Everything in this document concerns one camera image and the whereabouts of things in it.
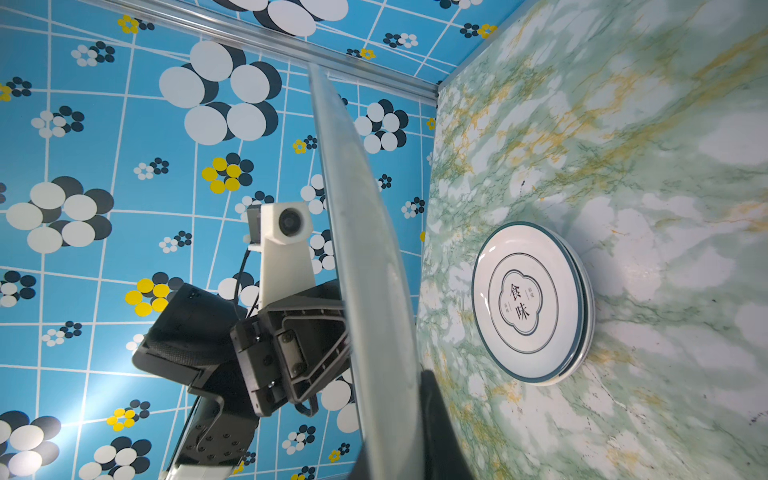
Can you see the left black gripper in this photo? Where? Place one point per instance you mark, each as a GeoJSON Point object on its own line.
{"type": "Point", "coordinates": [292, 349]}

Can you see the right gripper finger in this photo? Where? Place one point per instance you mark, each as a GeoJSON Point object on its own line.
{"type": "Point", "coordinates": [442, 454]}

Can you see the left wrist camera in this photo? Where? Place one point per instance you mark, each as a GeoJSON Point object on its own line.
{"type": "Point", "coordinates": [280, 233]}

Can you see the white plate with emblem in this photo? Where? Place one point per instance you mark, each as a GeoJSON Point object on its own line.
{"type": "Point", "coordinates": [533, 303]}

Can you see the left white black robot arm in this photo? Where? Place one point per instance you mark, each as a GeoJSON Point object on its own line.
{"type": "Point", "coordinates": [190, 344]}

